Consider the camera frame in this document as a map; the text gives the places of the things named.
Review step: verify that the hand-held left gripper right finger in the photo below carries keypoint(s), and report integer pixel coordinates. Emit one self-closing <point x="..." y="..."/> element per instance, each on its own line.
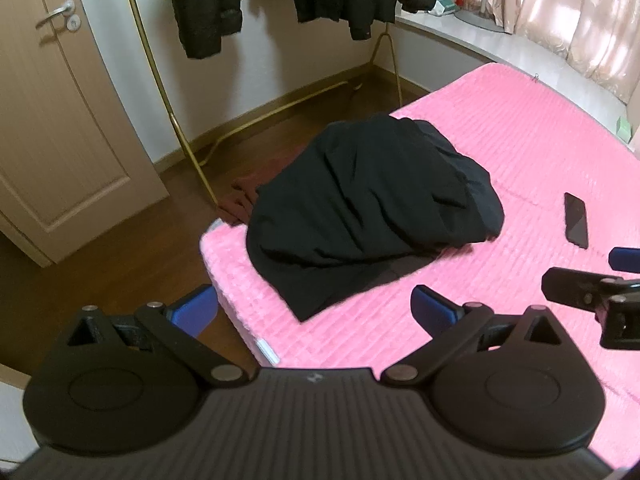
<point x="432" y="310"/>

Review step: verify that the small green box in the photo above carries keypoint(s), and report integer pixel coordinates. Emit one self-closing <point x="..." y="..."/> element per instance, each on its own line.
<point x="626" y="127"/>

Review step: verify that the beige door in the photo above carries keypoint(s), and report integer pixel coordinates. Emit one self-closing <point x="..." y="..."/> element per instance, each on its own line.
<point x="60" y="135"/>

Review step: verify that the pink curtains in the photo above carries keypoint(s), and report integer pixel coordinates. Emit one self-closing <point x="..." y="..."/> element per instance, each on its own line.
<point x="575" y="15"/>

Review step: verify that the black smartphone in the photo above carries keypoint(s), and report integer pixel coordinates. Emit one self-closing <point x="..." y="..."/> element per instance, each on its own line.
<point x="576" y="220"/>

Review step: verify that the grey window sill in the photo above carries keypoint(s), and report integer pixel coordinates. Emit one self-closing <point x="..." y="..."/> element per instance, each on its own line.
<point x="500" y="47"/>

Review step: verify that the gold clothes rack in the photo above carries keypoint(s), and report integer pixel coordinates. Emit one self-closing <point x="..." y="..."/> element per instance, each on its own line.
<point x="175" y="120"/>

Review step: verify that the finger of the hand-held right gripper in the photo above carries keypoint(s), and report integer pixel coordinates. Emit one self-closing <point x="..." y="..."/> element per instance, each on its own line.
<point x="575" y="285"/>
<point x="625" y="260"/>

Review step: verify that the pink fluffy blanket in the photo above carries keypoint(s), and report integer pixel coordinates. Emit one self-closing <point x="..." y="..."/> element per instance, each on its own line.
<point x="525" y="160"/>

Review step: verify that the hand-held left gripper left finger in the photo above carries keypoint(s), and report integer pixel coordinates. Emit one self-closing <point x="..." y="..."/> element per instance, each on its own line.
<point x="192" y="310"/>

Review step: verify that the dark brown garment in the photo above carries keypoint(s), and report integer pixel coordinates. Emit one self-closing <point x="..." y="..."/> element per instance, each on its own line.
<point x="245" y="195"/>

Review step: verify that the black sweater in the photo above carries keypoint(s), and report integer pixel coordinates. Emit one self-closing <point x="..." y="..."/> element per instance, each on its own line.
<point x="350" y="200"/>

